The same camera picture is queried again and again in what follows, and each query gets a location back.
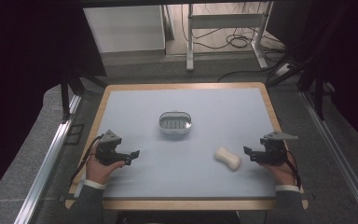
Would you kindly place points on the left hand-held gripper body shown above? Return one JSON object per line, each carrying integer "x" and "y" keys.
{"x": 107, "y": 149}

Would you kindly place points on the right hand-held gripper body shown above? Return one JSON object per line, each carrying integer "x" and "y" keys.
{"x": 273, "y": 151}

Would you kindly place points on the cream soap bar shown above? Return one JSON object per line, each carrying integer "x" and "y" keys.
{"x": 227, "y": 158}

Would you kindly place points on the white soap dish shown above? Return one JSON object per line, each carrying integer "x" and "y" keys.
{"x": 175, "y": 123}

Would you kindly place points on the person's left hand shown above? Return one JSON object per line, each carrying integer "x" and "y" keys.
{"x": 101, "y": 171}

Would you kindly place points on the person's right hand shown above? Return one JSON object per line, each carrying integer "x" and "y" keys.
{"x": 281, "y": 174}

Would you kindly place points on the light blue table mat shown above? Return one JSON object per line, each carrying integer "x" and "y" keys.
{"x": 183, "y": 174}

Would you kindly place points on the black stand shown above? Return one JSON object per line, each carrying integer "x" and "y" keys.
{"x": 318, "y": 90}
{"x": 70, "y": 90}

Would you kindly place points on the wooden table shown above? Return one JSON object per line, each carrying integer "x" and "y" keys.
{"x": 183, "y": 204}

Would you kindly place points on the white power strip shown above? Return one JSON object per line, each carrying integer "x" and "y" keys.
{"x": 283, "y": 70}

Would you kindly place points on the dark curtain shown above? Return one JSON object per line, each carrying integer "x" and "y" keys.
{"x": 348, "y": 62}
{"x": 28, "y": 62}

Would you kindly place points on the white cabinet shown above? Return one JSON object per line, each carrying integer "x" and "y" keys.
{"x": 124, "y": 29}

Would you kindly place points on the aluminium rail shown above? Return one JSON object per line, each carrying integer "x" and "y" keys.
{"x": 338, "y": 155}
{"x": 46, "y": 161}

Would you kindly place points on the white desk frame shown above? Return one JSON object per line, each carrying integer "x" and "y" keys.
{"x": 227, "y": 21}

